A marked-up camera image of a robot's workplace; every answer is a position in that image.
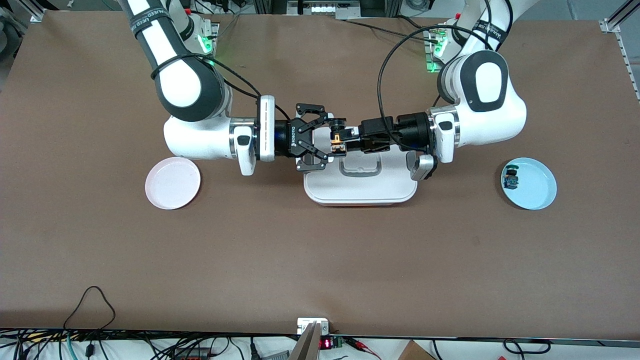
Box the white lunch box grey clips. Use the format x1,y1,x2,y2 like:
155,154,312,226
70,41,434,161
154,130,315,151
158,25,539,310
303,149,418,207

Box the brown cardboard box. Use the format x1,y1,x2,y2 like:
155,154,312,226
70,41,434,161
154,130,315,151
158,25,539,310
397,340,437,360

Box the pink round plate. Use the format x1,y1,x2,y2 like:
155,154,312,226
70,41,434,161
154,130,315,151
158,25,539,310
145,156,202,210

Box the light blue round plate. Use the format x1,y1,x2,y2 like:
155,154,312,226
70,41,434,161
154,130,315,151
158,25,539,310
501,157,558,211

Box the grey aluminium bar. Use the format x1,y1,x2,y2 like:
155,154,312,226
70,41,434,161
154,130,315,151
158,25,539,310
287,321,322,360

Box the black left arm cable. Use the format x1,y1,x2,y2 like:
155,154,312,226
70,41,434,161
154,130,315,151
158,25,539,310
377,25,503,121

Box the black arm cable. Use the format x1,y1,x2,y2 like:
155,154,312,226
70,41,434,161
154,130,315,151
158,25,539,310
377,25,503,121
150,52,264,101

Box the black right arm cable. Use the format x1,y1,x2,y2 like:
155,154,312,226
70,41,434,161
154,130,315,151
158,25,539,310
150,52,264,101

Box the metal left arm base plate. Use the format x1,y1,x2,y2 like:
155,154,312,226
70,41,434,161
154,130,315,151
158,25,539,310
424,26,452,74

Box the black cable across tabletop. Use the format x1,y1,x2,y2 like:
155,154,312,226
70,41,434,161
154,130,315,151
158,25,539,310
340,17,436,41

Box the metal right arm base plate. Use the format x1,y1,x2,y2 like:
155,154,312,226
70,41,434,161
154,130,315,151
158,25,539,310
199,21,221,57

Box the black looped cable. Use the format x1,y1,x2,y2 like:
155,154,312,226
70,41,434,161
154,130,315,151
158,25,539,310
63,285,117,342

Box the aluminium frame profile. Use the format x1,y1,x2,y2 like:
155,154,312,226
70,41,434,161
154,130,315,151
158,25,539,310
20,0,47,24
599,0,640,34

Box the black flat cable loop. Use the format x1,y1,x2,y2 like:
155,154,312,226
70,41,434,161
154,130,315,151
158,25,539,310
502,338,552,354

